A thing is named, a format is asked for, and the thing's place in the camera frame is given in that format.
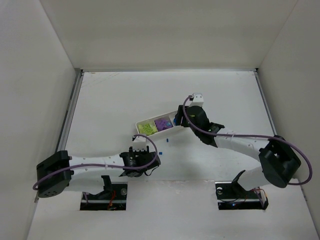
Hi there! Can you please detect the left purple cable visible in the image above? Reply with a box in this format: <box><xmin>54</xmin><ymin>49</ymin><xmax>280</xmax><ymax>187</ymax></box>
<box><xmin>32</xmin><ymin>134</ymin><xmax>159</xmax><ymax>191</ymax></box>

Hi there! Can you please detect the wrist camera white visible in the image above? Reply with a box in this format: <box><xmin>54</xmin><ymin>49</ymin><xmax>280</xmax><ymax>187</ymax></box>
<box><xmin>188</xmin><ymin>93</ymin><xmax>204</xmax><ymax>107</ymax></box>
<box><xmin>132</xmin><ymin>136</ymin><xmax>147</xmax><ymax>152</ymax></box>

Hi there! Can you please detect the white three-compartment tray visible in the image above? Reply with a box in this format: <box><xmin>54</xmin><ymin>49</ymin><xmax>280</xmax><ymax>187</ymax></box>
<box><xmin>135</xmin><ymin>111</ymin><xmax>184</xmax><ymax>140</ymax></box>

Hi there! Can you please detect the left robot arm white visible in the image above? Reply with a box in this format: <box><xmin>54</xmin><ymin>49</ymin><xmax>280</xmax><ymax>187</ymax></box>
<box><xmin>32</xmin><ymin>149</ymin><xmax>161</xmax><ymax>198</ymax></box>

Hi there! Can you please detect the white front board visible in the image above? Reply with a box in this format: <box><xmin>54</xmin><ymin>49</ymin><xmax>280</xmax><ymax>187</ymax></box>
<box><xmin>28</xmin><ymin>180</ymin><xmax>318</xmax><ymax>240</ymax></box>

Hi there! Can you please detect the green lego brick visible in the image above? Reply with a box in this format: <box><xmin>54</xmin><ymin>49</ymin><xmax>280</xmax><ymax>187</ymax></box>
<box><xmin>138</xmin><ymin>123</ymin><xmax>158</xmax><ymax>136</ymax></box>

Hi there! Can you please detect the aluminium rail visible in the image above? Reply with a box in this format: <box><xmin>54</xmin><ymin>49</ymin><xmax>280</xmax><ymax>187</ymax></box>
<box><xmin>32</xmin><ymin>68</ymin><xmax>84</xmax><ymax>201</ymax></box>
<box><xmin>253</xmin><ymin>68</ymin><xmax>278</xmax><ymax>135</ymax></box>

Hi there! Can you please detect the purple cable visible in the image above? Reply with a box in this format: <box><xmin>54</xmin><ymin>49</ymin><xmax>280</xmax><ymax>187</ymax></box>
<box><xmin>182</xmin><ymin>94</ymin><xmax>313</xmax><ymax>186</ymax></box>
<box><xmin>32</xmin><ymin>134</ymin><xmax>159</xmax><ymax>191</ymax></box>

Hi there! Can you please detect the left aluminium rail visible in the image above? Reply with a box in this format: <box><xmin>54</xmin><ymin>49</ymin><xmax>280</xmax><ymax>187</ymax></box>
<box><xmin>32</xmin><ymin>68</ymin><xmax>84</xmax><ymax>201</ymax></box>

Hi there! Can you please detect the purple patterned lego brick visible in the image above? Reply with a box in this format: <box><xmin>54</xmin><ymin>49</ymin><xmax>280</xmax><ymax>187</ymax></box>
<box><xmin>154</xmin><ymin>118</ymin><xmax>173</xmax><ymax>132</ymax></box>

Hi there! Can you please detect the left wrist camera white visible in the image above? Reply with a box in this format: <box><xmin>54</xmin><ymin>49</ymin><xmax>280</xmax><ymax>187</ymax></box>
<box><xmin>132</xmin><ymin>136</ymin><xmax>147</xmax><ymax>152</ymax></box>

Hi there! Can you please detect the right aluminium rail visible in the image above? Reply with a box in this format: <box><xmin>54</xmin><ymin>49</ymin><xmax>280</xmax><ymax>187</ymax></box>
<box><xmin>253</xmin><ymin>68</ymin><xmax>278</xmax><ymax>135</ymax></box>

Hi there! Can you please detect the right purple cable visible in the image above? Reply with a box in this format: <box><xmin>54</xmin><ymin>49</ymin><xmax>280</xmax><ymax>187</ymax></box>
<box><xmin>182</xmin><ymin>94</ymin><xmax>313</xmax><ymax>186</ymax></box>

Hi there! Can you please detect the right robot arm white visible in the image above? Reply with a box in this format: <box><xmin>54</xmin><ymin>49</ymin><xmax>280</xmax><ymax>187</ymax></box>
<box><xmin>175</xmin><ymin>105</ymin><xmax>301</xmax><ymax>191</ymax></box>

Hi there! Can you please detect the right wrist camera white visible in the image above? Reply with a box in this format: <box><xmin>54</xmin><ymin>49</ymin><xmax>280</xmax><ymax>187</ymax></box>
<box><xmin>188</xmin><ymin>93</ymin><xmax>204</xmax><ymax>107</ymax></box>

